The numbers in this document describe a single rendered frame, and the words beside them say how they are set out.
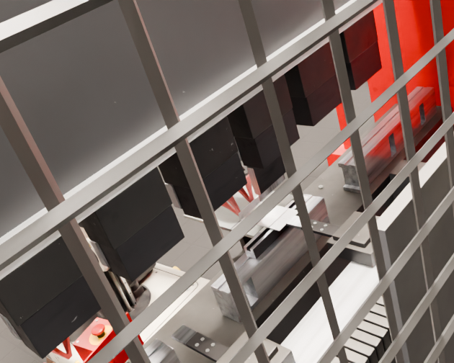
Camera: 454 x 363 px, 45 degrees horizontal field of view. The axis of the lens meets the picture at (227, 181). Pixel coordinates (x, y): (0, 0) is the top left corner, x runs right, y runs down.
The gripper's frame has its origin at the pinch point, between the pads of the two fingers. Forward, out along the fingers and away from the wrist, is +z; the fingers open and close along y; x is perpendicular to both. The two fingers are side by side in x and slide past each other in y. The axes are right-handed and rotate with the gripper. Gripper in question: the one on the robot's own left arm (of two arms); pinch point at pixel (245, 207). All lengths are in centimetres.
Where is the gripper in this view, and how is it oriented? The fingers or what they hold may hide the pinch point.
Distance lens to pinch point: 142.2
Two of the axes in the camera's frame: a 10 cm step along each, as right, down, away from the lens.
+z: 5.9, 8.1, 0.7
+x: -4.8, 2.7, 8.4
